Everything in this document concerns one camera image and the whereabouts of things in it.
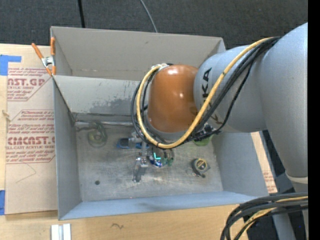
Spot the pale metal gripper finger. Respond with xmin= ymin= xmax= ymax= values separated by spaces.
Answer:
xmin=140 ymin=158 xmax=149 ymax=178
xmin=133 ymin=156 xmax=142 ymax=184

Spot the blue rectangular object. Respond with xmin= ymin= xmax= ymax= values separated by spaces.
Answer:
xmin=116 ymin=137 xmax=134 ymax=150

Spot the grey metal bin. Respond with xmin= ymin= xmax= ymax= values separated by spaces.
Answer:
xmin=49 ymin=25 xmax=270 ymax=221

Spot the clear glass object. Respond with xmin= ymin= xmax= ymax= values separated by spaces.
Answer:
xmin=86 ymin=122 xmax=109 ymax=148

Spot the yellow and black tape measure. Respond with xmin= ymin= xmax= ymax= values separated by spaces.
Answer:
xmin=190 ymin=157 xmax=211 ymax=179

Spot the green round object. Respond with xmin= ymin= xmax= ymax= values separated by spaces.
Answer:
xmin=192 ymin=133 xmax=211 ymax=147

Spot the brown cardboard board, red print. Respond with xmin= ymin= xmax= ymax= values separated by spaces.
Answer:
xmin=0 ymin=43 xmax=279 ymax=216

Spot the black cylinder on white bracket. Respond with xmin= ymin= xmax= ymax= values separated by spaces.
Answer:
xmin=196 ymin=123 xmax=222 ymax=138

